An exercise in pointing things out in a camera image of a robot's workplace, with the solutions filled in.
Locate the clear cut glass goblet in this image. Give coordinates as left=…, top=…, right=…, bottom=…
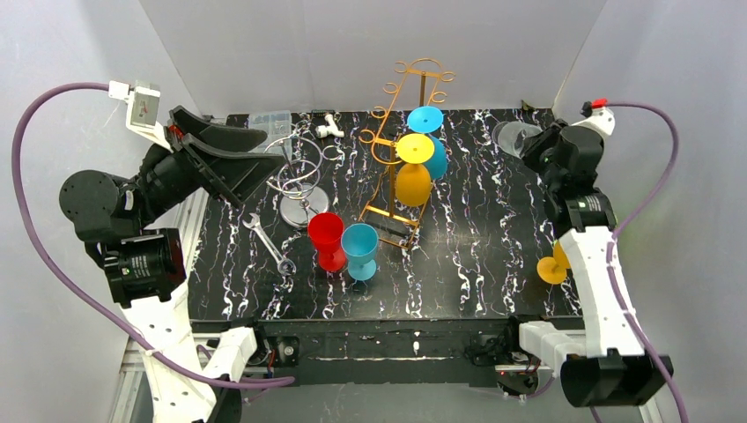
left=492, top=121, right=543, bottom=158

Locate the blue plastic goblet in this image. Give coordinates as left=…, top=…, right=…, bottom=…
left=406, top=106, right=448, bottom=180
left=341, top=223, right=379, bottom=281

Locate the yellow plastic wine glass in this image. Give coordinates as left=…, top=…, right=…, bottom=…
left=396, top=133, right=432, bottom=207

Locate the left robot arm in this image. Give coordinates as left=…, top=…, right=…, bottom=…
left=59, top=107, right=285, bottom=422

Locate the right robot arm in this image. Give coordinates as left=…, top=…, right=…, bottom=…
left=514, top=115, right=674, bottom=407

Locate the clear plastic organizer box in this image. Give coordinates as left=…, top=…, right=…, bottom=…
left=247, top=110, right=292, bottom=148

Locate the white pipe fitting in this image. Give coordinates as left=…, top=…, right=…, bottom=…
left=314, top=114, right=344, bottom=138

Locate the red plastic goblet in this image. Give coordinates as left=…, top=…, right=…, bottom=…
left=307, top=212, right=346, bottom=272

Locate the silver wrench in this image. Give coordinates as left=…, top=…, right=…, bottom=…
left=242, top=212, right=296, bottom=276

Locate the orange plastic goblet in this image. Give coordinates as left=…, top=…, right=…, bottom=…
left=536, top=241, right=571, bottom=285

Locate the blue plastic goblet front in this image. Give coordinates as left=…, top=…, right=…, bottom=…
left=341, top=223, right=379, bottom=281

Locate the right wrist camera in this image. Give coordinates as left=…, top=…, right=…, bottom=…
left=572, top=98, right=616, bottom=141

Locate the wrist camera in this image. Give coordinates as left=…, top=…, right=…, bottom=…
left=107, top=80, right=171, bottom=152
left=572, top=98, right=616, bottom=141

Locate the silver wire glass rack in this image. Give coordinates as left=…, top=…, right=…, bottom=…
left=250, top=130, right=329, bottom=229

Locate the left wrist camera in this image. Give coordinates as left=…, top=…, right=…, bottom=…
left=107, top=80, right=171, bottom=152

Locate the gold wire glass rack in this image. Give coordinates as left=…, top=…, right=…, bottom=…
left=359, top=57, right=455, bottom=250

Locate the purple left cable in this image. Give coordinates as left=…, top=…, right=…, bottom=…
left=11, top=82, right=296, bottom=405

